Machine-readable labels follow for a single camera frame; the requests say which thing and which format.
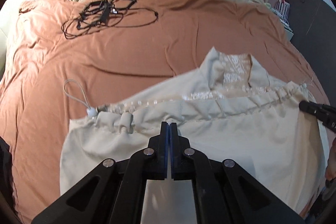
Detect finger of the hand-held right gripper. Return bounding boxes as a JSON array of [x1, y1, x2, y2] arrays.
[[299, 100, 336, 133]]

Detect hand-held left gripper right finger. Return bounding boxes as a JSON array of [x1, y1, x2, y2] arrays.
[[171, 122, 306, 224]]

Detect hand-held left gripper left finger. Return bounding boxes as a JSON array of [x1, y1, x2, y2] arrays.
[[31, 122, 168, 224]]

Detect light beige jacket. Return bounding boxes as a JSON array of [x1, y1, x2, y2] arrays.
[[60, 47, 331, 224]]

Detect folded black clothes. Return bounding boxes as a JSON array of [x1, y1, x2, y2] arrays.
[[0, 136, 14, 214]]

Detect person's right hand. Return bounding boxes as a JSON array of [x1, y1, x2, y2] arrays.
[[325, 136, 336, 180]]

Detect white nightstand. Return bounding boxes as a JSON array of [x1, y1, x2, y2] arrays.
[[281, 17, 296, 42]]

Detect orange-brown blanket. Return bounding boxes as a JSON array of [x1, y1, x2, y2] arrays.
[[0, 0, 328, 224]]

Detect striped paper bag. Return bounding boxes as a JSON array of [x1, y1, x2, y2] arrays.
[[274, 0, 290, 21]]

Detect small black device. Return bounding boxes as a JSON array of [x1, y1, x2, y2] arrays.
[[101, 2, 112, 25]]

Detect black cable bundle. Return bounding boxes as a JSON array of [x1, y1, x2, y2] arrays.
[[62, 0, 159, 39]]

